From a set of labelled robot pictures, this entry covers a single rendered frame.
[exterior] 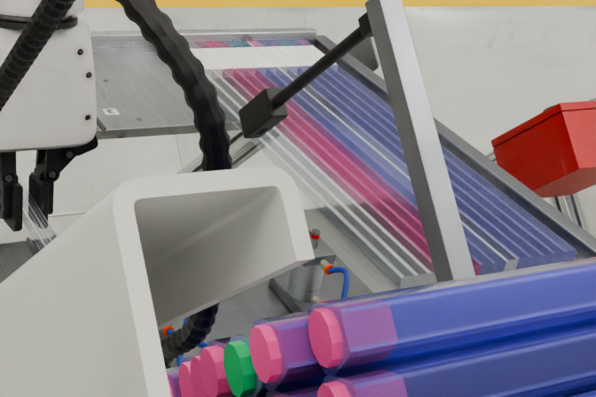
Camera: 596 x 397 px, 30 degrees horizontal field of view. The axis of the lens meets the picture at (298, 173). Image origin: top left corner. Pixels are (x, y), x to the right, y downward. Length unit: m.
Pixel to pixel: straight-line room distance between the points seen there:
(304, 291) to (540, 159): 0.86
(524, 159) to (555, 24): 1.21
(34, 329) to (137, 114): 0.98
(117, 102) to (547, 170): 0.65
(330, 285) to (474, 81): 1.77
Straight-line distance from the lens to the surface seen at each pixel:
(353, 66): 1.33
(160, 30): 0.34
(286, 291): 0.76
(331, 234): 0.98
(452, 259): 0.61
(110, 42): 1.28
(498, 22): 2.65
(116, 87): 1.20
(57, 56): 0.88
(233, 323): 0.73
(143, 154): 2.07
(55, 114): 0.89
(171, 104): 1.17
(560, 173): 1.54
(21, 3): 0.86
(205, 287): 0.16
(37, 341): 0.16
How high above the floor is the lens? 1.82
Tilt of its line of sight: 56 degrees down
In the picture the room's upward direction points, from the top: 56 degrees clockwise
